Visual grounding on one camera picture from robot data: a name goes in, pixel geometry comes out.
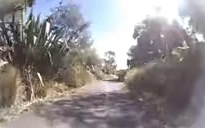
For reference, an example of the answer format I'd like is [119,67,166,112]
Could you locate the small distant tree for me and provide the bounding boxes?
[101,50,119,75]

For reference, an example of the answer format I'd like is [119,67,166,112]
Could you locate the dry brown bush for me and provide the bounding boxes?
[56,48,103,89]

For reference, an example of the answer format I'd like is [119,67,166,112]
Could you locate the brown scrub bushes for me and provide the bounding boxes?
[123,43,205,118]

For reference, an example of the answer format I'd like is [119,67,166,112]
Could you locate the thin leafy tree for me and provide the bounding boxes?
[48,2,94,52]

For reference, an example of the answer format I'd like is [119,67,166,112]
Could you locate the dark clump of trees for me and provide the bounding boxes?
[126,14,195,70]

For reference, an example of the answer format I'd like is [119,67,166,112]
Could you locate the dry grass bank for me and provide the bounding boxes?
[0,62,46,112]

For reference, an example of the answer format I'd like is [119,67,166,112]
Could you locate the green flax bush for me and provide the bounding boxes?
[0,5,70,82]

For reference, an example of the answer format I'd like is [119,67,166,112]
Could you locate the grey paved path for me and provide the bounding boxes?
[0,79,172,128]

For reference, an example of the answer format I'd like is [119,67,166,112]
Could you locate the grass verge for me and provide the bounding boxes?
[0,83,91,128]

